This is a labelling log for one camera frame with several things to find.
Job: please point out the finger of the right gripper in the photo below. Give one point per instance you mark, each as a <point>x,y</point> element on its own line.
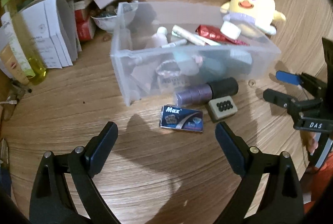
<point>282,100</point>
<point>291,77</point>

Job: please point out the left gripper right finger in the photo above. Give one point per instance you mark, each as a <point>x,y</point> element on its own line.
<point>282,200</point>

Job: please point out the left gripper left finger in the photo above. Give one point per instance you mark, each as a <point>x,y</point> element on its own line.
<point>51,201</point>

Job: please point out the purple black spray bottle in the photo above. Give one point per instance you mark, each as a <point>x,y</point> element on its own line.
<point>201,94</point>

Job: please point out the mahjong tile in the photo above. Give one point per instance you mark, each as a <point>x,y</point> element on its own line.
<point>221,108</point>

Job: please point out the white tape roll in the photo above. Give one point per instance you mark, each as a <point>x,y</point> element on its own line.
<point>230,30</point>

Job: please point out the red foil packet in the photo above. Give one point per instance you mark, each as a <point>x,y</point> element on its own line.
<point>213,33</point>

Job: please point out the blue Max razor box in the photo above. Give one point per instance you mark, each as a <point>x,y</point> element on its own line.
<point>182,119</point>

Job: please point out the light blue bottle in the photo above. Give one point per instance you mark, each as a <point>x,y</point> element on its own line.
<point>188,63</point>

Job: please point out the pink white cosmetic pen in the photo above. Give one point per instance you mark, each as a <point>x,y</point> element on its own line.
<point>180,42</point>

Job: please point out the white green lip balm tube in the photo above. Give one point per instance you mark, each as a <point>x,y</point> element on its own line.
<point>192,37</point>

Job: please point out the pink cream tube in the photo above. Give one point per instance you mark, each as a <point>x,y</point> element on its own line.
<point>145,66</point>

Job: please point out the dark green dropper bottle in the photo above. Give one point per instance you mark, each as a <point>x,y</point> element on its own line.
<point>239,62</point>

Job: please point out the teal washi tape roll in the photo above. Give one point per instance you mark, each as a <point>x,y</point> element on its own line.
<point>212,70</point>

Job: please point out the beige makeup sponge block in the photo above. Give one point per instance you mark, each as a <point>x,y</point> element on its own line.
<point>169,84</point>

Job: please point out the person right hand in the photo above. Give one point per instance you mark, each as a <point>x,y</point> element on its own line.
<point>311,141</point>

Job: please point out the yellow chick plush toy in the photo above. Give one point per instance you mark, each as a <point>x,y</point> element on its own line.
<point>260,13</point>

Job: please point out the yellow green spray bottle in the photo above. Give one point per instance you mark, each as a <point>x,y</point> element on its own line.
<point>26,55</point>

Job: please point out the clear plastic storage bin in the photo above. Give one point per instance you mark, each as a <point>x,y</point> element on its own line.
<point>129,41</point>

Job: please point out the beige sunscreen bottle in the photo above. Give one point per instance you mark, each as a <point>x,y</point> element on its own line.
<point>10,62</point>

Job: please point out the red box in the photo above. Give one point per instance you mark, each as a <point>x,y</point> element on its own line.
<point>85,25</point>

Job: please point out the white folded paper stack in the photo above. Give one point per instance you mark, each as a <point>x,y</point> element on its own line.
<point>52,31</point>

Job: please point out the white ceramic bowl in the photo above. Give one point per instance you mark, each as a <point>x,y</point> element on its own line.
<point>106,21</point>

